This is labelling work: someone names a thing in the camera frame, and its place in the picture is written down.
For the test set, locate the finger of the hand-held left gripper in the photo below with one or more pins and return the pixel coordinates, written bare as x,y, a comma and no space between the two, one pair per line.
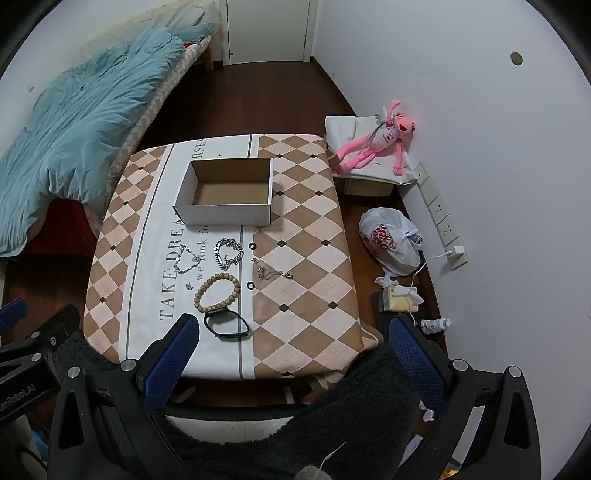
46,334
11,311

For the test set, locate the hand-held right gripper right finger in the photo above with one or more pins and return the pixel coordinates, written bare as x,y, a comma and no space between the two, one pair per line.
415,360

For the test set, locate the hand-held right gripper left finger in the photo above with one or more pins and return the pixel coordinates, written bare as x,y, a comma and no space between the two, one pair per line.
171,360

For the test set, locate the black wristband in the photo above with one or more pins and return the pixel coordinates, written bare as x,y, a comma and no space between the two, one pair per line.
214,314

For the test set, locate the white cardboard box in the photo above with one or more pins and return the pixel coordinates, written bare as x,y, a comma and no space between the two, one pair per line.
221,214

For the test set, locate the small white bottle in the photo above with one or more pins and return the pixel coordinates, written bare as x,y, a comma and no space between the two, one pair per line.
434,325

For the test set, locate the crumpled white tissue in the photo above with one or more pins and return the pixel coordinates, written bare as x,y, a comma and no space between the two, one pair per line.
384,280

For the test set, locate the dark fuzzy pants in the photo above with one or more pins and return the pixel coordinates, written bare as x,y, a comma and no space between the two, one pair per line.
323,424

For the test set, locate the white plastic bag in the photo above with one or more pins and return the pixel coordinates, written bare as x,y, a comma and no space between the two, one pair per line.
383,235

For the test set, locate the brown cardboard box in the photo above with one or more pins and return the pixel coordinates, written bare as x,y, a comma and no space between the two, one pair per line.
364,187

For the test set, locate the blue blanket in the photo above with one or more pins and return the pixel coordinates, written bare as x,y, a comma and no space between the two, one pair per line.
83,129

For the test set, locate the pink plush toy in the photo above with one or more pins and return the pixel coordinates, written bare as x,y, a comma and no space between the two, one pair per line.
388,134

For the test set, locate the wooden bed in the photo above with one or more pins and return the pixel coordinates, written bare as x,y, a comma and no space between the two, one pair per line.
157,97

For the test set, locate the white door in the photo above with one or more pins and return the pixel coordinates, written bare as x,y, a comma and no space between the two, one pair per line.
268,27

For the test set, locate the white wall socket row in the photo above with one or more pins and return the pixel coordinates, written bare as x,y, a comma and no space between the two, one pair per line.
436,203

